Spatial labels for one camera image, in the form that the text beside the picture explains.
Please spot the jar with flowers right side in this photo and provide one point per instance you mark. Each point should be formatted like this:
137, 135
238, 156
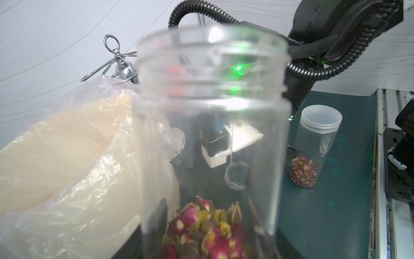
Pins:
316, 133

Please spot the cream trash bin with bag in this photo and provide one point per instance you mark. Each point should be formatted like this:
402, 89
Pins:
77, 183

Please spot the chrome glass holder stand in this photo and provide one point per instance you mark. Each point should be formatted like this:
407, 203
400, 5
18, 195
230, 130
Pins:
124, 69

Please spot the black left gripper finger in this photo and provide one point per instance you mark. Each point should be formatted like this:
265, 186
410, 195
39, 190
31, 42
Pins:
157, 229

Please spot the clear plastic jar lid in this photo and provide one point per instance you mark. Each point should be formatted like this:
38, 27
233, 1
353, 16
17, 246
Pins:
236, 175

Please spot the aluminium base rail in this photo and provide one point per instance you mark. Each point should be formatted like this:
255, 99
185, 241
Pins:
393, 184

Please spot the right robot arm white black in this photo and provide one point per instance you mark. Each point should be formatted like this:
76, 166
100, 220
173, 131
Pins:
328, 37

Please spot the jar with dried flowers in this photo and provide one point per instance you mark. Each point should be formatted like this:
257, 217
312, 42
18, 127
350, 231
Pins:
220, 88

